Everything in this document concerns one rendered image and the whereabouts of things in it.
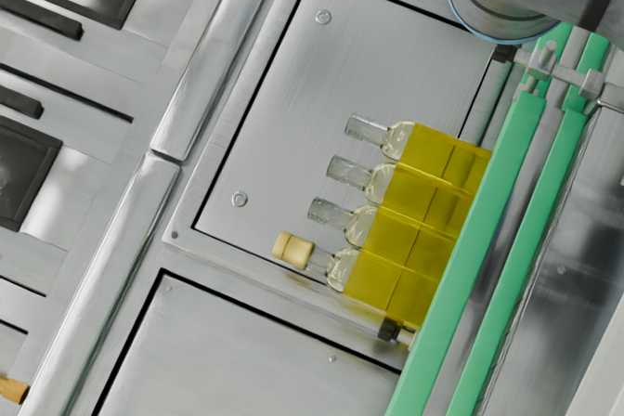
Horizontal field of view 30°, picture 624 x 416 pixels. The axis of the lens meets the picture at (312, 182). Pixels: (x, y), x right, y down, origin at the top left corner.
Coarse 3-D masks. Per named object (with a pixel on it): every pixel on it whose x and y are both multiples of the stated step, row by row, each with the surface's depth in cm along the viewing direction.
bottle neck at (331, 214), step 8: (320, 200) 140; (312, 208) 140; (320, 208) 140; (328, 208) 140; (336, 208) 140; (344, 208) 141; (312, 216) 140; (320, 216) 140; (328, 216) 140; (336, 216) 140; (344, 216) 140; (328, 224) 140; (336, 224) 140; (344, 224) 139
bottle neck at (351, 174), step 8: (336, 160) 142; (344, 160) 142; (328, 168) 141; (336, 168) 141; (344, 168) 141; (352, 168) 141; (360, 168) 141; (368, 168) 142; (328, 176) 142; (336, 176) 142; (344, 176) 141; (352, 176) 141; (360, 176) 141; (344, 184) 142; (352, 184) 142; (360, 184) 141
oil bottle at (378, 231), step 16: (368, 208) 139; (352, 224) 138; (368, 224) 138; (384, 224) 138; (400, 224) 138; (416, 224) 138; (352, 240) 138; (368, 240) 137; (384, 240) 137; (400, 240) 137; (416, 240) 137; (432, 240) 137; (448, 240) 137; (384, 256) 137; (400, 256) 137; (416, 256) 137; (432, 256) 137; (448, 256) 137; (416, 272) 137; (432, 272) 136
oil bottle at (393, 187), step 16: (368, 176) 141; (384, 176) 139; (400, 176) 139; (416, 176) 139; (368, 192) 140; (384, 192) 139; (400, 192) 139; (416, 192) 139; (432, 192) 139; (448, 192) 139; (464, 192) 139; (384, 208) 139; (400, 208) 138; (416, 208) 138; (432, 208) 138; (448, 208) 138; (464, 208) 138; (432, 224) 138; (448, 224) 138
